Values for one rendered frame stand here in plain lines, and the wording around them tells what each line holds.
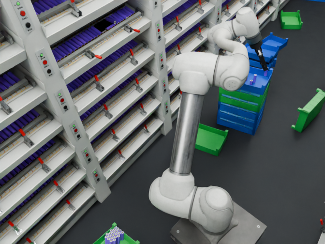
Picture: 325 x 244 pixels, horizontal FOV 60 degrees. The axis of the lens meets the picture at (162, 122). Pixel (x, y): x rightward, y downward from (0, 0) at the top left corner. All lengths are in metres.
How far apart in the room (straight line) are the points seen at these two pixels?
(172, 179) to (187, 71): 0.48
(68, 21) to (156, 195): 0.84
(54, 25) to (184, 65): 0.54
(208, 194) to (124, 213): 0.76
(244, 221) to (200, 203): 0.34
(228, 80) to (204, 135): 1.09
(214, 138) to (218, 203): 0.98
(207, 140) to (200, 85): 1.01
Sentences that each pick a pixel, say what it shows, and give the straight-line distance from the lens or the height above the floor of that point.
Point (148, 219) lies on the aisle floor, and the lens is 1.86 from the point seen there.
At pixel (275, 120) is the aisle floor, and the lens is 2.40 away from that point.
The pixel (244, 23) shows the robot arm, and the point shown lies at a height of 0.88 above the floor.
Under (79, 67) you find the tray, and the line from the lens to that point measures 1.36.
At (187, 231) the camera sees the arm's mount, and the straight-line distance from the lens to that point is 1.51.
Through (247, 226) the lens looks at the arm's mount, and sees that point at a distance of 1.55.
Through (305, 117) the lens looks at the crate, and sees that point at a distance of 2.25.
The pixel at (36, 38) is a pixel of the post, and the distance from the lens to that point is 1.19.
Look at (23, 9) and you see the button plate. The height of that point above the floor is 1.28.
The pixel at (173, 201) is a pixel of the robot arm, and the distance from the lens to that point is 1.33.
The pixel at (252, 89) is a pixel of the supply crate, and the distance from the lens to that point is 1.97.
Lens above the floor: 1.67
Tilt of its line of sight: 46 degrees down
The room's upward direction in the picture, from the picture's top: 7 degrees counter-clockwise
